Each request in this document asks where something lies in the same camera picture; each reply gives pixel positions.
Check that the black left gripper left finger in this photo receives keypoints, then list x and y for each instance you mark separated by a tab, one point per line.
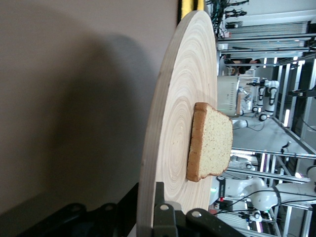
98	222

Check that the brown bread slice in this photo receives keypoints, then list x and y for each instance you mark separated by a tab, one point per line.
214	143

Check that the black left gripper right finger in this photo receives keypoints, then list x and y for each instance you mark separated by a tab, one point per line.
177	222

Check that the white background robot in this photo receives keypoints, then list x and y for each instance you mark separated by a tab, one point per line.
271	98

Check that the aluminium frame structure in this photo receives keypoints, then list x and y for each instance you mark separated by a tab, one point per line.
271	39

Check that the cream and chrome toaster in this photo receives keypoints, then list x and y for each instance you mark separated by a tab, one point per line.
227	93

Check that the round wooden plate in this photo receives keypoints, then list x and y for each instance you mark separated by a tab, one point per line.
177	98

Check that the brown table cover cloth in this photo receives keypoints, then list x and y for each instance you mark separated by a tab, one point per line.
49	74

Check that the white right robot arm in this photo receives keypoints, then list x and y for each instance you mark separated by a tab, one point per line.
247	192

